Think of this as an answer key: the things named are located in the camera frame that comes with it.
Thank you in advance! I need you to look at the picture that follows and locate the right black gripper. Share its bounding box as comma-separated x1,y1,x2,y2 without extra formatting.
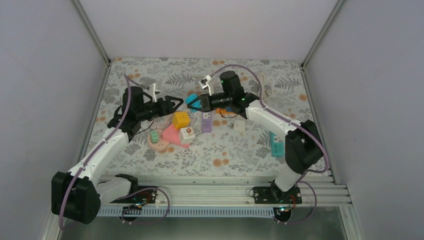
187,92,233,113

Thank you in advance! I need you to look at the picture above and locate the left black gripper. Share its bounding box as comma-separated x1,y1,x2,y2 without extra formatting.
136,96,183,122

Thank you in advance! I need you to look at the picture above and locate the cyan cube socket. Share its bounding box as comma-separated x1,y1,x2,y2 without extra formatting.
184,93,202,111

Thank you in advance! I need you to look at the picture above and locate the yellow cube socket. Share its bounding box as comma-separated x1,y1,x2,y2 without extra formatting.
172,111,190,130

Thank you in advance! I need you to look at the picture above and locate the purple power strip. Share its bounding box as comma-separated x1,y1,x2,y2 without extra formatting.
200,112,213,133

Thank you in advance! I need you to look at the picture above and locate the pink triangular power strip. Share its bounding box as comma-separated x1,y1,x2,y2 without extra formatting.
161,124,190,148

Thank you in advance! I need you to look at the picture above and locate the white plug adapter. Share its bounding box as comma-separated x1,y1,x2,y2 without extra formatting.
178,126,196,145

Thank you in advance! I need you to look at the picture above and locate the white square plug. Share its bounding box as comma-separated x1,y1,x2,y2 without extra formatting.
233,119,246,133

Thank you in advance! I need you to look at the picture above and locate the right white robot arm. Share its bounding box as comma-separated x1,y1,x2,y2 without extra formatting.
187,71,324,204

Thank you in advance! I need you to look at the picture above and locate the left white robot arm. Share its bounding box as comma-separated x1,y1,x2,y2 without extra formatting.
51,86,184,224

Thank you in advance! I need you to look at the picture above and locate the small green plug adapter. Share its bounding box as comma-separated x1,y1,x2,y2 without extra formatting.
149,130,160,144

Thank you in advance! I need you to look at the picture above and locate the orange power strip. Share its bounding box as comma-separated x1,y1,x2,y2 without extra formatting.
215,106,236,116

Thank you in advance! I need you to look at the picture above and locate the teal power strip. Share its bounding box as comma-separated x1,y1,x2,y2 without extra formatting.
269,131,285,158

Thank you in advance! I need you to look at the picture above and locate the pink coiled cable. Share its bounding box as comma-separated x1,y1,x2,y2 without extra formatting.
150,117,173,132

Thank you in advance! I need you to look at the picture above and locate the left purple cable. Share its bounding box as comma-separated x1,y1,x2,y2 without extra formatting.
58,74,170,230

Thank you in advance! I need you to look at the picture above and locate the white coiled cable far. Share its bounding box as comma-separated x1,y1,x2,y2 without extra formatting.
256,72,271,100

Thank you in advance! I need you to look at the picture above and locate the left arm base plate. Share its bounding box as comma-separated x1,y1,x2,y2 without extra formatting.
112,186,157,205

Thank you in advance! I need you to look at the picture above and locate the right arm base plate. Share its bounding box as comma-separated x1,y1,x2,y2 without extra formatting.
251,186,303,205

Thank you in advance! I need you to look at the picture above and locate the aluminium rail frame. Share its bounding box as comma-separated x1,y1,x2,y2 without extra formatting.
137,175,352,207

